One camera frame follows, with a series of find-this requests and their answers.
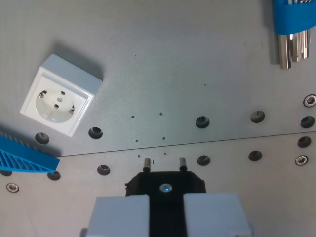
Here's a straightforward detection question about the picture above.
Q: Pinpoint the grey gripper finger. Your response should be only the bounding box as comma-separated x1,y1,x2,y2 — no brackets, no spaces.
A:
87,194,151,237
183,193,253,237

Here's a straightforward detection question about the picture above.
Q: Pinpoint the black power plug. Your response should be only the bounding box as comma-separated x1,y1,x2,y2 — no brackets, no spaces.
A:
124,157,207,237

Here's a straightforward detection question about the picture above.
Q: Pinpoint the silver socket head screw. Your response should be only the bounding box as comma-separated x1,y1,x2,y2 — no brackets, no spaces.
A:
295,155,309,166
6,183,20,194
303,94,316,108

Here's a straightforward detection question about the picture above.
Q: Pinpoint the blue ribbed plastic part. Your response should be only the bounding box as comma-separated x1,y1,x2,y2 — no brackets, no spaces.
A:
0,130,61,174

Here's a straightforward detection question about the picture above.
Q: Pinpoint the thick silver hex key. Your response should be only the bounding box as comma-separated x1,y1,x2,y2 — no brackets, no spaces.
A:
278,33,292,70

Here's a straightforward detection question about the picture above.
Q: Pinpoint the medium silver hex key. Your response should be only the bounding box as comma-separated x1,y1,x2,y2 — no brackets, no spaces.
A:
290,33,302,62

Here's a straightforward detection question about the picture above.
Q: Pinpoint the small silver hex key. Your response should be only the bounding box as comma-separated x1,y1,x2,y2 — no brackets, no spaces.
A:
300,30,310,59

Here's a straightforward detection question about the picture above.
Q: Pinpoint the blue hex key holder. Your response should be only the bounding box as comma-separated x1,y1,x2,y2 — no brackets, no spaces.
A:
272,0,316,36

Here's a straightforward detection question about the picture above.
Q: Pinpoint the white wall socket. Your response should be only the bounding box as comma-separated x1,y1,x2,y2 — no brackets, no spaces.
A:
19,53,104,138

